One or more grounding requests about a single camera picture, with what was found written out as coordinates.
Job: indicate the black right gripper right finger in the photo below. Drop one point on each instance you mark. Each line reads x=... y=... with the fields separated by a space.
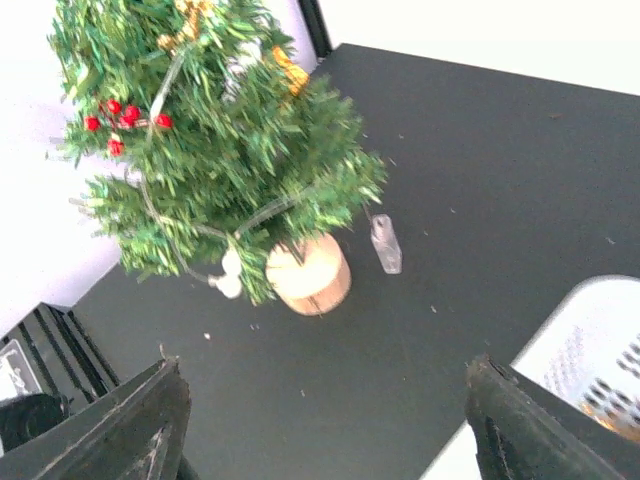
x=522 y=431

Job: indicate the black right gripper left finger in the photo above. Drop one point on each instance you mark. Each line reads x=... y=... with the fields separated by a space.
x=136 y=431

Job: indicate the white plastic mesh basket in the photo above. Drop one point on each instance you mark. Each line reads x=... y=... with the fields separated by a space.
x=587 y=353

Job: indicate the small green christmas tree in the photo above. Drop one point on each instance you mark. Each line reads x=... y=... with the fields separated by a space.
x=247 y=167

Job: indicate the red berry pick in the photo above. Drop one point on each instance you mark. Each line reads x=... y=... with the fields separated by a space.
x=113 y=115

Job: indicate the gold gift box ornament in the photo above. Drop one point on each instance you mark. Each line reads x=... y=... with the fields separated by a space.
x=297 y=77

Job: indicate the gold glitter sprig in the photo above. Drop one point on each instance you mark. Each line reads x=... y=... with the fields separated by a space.
x=192 y=11

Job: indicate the black frame post left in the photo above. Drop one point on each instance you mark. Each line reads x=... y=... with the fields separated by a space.
x=316 y=27

